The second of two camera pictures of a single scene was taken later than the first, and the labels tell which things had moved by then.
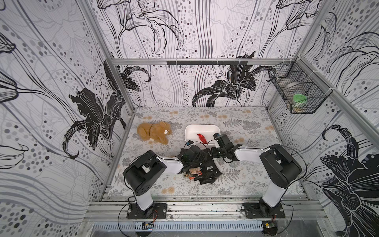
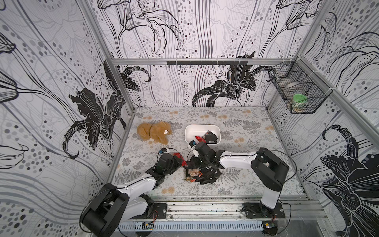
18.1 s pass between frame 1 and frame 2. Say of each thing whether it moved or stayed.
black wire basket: stayed
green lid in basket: stayed
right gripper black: moved
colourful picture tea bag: stayed
